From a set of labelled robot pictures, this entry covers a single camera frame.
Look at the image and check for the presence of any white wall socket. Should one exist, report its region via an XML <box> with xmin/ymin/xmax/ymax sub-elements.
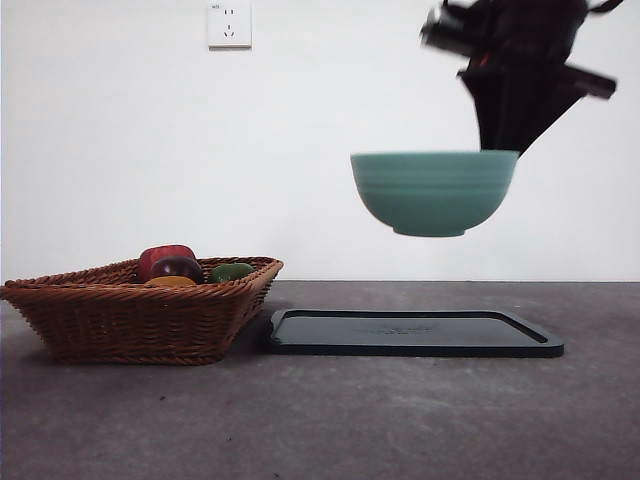
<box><xmin>208</xmin><ymin>1</ymin><xmax>253</xmax><ymax>50</ymax></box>

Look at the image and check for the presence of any teal ceramic bowl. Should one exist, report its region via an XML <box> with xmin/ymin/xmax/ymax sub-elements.
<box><xmin>349</xmin><ymin>150</ymin><xmax>521</xmax><ymax>238</ymax></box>

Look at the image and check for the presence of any brown kiwi fruit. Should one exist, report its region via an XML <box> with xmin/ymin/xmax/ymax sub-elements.
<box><xmin>144</xmin><ymin>275</ymin><xmax>198</xmax><ymax>288</ymax></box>

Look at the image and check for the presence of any dark green rectangular tray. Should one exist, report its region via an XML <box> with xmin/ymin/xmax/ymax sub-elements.
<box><xmin>267</xmin><ymin>308</ymin><xmax>566</xmax><ymax>359</ymax></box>

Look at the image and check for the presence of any dark purple plum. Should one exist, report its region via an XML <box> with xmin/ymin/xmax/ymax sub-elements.
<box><xmin>151</xmin><ymin>255</ymin><xmax>205</xmax><ymax>285</ymax></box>

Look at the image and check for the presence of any green avocado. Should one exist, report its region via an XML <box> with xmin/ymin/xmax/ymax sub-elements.
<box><xmin>207</xmin><ymin>262</ymin><xmax>256</xmax><ymax>285</ymax></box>

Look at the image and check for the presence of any red apple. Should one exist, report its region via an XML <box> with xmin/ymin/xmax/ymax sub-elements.
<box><xmin>138</xmin><ymin>244</ymin><xmax>200</xmax><ymax>284</ymax></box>

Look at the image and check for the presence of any brown wicker basket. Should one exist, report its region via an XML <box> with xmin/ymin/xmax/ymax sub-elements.
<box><xmin>0</xmin><ymin>256</ymin><xmax>285</xmax><ymax>366</ymax></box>

